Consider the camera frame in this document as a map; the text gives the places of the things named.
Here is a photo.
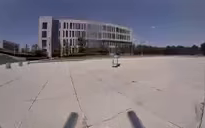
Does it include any pale concrete slab plaza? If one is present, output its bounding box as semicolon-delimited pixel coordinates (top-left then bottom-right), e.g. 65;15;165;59
0;54;205;128

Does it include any white multi-storey building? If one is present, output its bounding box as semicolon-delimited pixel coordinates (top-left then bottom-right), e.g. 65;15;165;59
37;15;134;58

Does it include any robot's own part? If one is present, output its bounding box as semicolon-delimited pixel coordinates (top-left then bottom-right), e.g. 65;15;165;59
126;110;145;128
62;111;80;128

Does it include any row of trees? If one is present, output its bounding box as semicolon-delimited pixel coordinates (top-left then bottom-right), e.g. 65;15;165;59
132;40;205;57

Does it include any row of concrete bollards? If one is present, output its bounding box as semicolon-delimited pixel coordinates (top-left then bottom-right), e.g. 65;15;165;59
0;59;32;74

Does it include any low distant building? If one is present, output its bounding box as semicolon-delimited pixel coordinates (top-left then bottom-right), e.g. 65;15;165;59
0;39;21;53

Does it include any dark grassy slope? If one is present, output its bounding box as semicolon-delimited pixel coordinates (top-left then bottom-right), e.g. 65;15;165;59
0;51;28;67

